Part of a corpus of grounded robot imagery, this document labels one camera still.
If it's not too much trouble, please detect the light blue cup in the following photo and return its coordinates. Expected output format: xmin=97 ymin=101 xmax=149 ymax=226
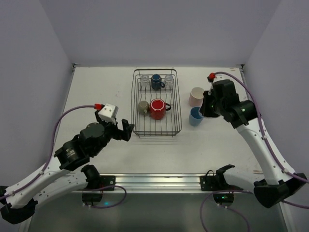
xmin=189 ymin=107 xmax=203 ymax=127

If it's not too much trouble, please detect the pink mug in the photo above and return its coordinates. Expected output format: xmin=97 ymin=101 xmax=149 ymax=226
xmin=189 ymin=87 xmax=204 ymax=107

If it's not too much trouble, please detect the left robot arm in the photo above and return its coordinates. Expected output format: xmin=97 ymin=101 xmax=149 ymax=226
xmin=0 ymin=117 xmax=134 ymax=224

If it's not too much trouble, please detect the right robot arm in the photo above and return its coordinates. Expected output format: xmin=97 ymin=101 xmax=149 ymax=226
xmin=200 ymin=79 xmax=309 ymax=208

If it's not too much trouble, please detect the beige mug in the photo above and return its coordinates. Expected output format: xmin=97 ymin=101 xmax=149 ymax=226
xmin=138 ymin=101 xmax=150 ymax=116

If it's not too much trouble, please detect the red mug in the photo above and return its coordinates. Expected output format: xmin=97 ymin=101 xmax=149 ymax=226
xmin=149 ymin=99 xmax=171 ymax=120

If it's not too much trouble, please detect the right clear glass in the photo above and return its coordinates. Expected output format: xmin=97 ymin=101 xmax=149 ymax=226
xmin=164 ymin=74 xmax=174 ymax=89

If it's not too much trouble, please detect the clear glass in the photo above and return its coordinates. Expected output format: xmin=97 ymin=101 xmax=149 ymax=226
xmin=164 ymin=74 xmax=174 ymax=89
xmin=140 ymin=75 xmax=150 ymax=89

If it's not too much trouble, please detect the left clear glass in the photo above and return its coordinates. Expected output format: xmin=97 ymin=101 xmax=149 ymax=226
xmin=140 ymin=75 xmax=150 ymax=89

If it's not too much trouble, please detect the dark blue mug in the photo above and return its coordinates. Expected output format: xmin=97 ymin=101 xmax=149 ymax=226
xmin=151 ymin=74 xmax=166 ymax=90

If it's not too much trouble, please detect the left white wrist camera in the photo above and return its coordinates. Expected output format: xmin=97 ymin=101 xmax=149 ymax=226
xmin=98 ymin=103 xmax=119 ymax=125

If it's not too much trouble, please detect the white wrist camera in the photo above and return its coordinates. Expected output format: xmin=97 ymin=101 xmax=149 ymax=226
xmin=98 ymin=103 xmax=119 ymax=125
xmin=207 ymin=72 xmax=221 ymax=96

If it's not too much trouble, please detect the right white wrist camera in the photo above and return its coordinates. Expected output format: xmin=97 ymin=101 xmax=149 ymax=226
xmin=207 ymin=72 xmax=221 ymax=96

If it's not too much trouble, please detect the wire dish rack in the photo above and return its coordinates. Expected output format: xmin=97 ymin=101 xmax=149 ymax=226
xmin=131 ymin=69 xmax=182 ymax=137

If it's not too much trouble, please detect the aluminium mounting rail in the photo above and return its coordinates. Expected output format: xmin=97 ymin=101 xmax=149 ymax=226
xmin=70 ymin=173 xmax=266 ymax=194

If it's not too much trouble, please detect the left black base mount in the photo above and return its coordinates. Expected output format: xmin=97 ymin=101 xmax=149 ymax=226
xmin=85 ymin=175 xmax=116 ymax=191

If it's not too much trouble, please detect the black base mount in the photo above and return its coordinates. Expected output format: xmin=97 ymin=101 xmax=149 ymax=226
xmin=199 ymin=169 xmax=227 ymax=191
xmin=85 ymin=175 xmax=116 ymax=191

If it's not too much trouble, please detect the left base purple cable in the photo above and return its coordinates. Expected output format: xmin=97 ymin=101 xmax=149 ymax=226
xmin=82 ymin=185 xmax=127 ymax=209

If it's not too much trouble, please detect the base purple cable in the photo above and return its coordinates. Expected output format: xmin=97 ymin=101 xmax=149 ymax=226
xmin=82 ymin=185 xmax=127 ymax=209
xmin=200 ymin=190 xmax=252 ymax=232

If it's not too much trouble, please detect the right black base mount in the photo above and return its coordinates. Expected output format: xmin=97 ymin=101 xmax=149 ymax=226
xmin=199 ymin=169 xmax=227 ymax=191

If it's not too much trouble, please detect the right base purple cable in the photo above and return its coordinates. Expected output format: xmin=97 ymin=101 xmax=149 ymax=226
xmin=200 ymin=190 xmax=252 ymax=232

